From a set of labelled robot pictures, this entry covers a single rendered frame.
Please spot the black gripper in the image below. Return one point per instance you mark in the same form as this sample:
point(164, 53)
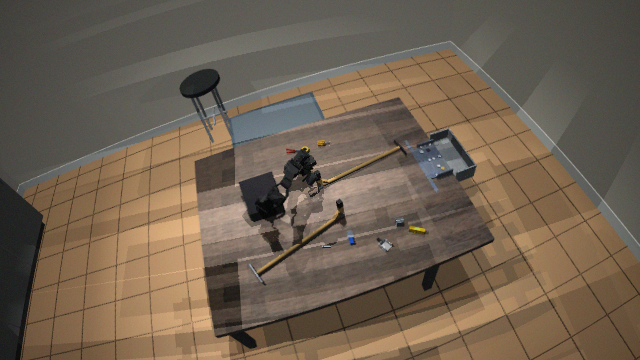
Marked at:
point(312, 178)

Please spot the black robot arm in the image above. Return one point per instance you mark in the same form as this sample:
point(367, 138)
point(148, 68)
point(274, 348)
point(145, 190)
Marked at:
point(291, 170)

